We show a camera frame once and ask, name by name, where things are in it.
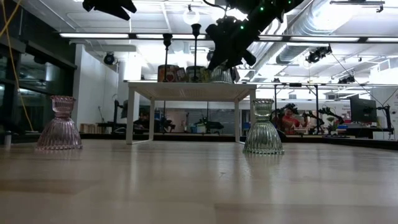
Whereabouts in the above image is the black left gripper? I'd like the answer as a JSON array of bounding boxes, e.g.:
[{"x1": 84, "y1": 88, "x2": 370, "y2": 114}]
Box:
[{"x1": 82, "y1": 0, "x2": 137, "y2": 21}]

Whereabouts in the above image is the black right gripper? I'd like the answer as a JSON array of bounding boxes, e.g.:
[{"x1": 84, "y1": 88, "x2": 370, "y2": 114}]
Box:
[{"x1": 206, "y1": 17, "x2": 270, "y2": 71}]

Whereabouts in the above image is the tall black candlestick holder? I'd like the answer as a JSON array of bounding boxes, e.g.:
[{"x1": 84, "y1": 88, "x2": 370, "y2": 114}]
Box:
[
  {"x1": 190, "y1": 23, "x2": 202, "y2": 83},
  {"x1": 162, "y1": 33, "x2": 174, "y2": 83}
]

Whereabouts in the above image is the vanilla cake candle tin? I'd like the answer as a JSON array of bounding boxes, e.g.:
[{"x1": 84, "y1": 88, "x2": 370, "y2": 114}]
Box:
[{"x1": 185, "y1": 65, "x2": 210, "y2": 83}]

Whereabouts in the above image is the orange heart candle tin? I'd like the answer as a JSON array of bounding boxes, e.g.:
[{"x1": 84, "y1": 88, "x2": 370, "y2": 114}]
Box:
[{"x1": 157, "y1": 64, "x2": 187, "y2": 83}]

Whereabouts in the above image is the clear ribbed glass holder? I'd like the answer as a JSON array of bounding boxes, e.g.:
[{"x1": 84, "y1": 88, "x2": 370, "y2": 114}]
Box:
[{"x1": 242, "y1": 98, "x2": 285, "y2": 155}]

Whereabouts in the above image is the pink ribbed glass candle holder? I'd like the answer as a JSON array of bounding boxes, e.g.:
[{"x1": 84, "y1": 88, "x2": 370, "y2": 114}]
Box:
[{"x1": 35, "y1": 95, "x2": 83, "y2": 151}]

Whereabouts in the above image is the long ceiling light strip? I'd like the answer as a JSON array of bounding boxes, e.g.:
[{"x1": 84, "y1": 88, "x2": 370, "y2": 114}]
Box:
[{"x1": 58, "y1": 32, "x2": 398, "y2": 44}]

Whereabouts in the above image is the round white ceiling lamp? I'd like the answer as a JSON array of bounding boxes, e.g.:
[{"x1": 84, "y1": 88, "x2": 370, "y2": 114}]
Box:
[{"x1": 182, "y1": 8, "x2": 201, "y2": 26}]

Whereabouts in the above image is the white metal shelf riser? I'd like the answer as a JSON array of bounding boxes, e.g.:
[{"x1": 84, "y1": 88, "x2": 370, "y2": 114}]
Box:
[{"x1": 126, "y1": 81, "x2": 257, "y2": 145}]

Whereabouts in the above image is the black ceiling spotlight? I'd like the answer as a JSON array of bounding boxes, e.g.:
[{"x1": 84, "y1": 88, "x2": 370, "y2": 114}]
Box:
[
  {"x1": 338, "y1": 74, "x2": 357, "y2": 85},
  {"x1": 306, "y1": 45, "x2": 333, "y2": 64}
]

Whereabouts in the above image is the person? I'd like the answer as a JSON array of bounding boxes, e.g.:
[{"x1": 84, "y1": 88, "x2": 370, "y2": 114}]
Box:
[
  {"x1": 134, "y1": 111, "x2": 150, "y2": 129},
  {"x1": 279, "y1": 106, "x2": 302, "y2": 135}
]

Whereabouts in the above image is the wooden slat box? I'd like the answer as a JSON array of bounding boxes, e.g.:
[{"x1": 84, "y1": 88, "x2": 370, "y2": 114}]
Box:
[{"x1": 80, "y1": 123, "x2": 100, "y2": 134}]

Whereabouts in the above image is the dark office desk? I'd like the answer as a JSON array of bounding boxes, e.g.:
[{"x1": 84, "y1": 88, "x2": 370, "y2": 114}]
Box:
[{"x1": 337, "y1": 126, "x2": 395, "y2": 140}]

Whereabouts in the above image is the black ceiling track light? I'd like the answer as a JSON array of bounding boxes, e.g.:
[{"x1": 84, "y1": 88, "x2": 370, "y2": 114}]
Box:
[{"x1": 329, "y1": 0, "x2": 386, "y2": 14}]

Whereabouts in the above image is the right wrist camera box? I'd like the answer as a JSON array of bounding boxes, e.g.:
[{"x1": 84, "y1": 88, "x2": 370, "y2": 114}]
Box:
[{"x1": 205, "y1": 15, "x2": 239, "y2": 41}]

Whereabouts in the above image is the black metal frame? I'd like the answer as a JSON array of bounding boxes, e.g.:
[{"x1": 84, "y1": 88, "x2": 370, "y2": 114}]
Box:
[{"x1": 272, "y1": 82, "x2": 320, "y2": 135}]

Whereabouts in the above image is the yellow cable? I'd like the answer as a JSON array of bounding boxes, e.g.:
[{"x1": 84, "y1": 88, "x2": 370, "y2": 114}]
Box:
[{"x1": 0, "y1": 0, "x2": 34, "y2": 132}]

